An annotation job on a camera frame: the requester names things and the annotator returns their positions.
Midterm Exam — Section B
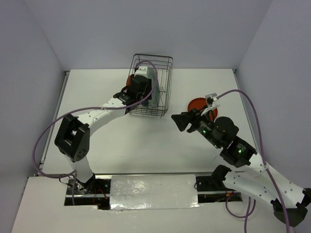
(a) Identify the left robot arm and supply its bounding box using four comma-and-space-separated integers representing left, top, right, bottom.
54, 75, 158, 194

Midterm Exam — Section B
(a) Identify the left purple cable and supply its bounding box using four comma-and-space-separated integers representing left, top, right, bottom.
32, 60, 161, 179

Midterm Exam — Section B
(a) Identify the silver foil cover panel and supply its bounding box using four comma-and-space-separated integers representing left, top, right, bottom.
109, 174, 199, 210

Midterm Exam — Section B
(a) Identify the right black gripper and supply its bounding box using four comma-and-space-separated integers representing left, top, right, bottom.
170, 104, 221, 148

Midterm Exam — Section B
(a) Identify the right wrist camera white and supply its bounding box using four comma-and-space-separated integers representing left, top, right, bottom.
200, 93, 220, 116

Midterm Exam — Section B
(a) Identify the black mounting rail base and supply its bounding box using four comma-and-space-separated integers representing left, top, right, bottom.
62, 174, 242, 211

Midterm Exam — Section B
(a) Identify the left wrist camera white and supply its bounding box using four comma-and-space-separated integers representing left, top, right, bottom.
134, 66, 149, 78

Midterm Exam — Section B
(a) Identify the purple cable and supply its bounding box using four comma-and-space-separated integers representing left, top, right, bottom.
32, 60, 161, 179
213, 89, 292, 233

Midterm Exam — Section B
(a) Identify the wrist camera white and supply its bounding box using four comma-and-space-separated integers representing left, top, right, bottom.
200, 93, 220, 116
134, 66, 149, 78

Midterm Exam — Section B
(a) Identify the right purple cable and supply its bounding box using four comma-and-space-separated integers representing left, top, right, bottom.
213, 89, 292, 233

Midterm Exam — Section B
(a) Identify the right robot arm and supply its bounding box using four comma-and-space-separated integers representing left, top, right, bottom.
171, 109, 311, 227

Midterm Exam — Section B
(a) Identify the small orange scalloped plate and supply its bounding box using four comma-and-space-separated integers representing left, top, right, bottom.
187, 98, 218, 121

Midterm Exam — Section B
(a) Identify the teal embossed plate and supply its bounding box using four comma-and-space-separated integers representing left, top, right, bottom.
141, 100, 149, 107

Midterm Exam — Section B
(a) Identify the red plate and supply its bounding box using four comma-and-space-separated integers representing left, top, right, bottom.
126, 74, 134, 86

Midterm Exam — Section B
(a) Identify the light green plate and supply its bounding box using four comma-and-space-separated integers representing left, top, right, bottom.
147, 67, 160, 108

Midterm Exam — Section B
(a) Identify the wire dish rack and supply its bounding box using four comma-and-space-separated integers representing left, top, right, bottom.
129, 53, 173, 117

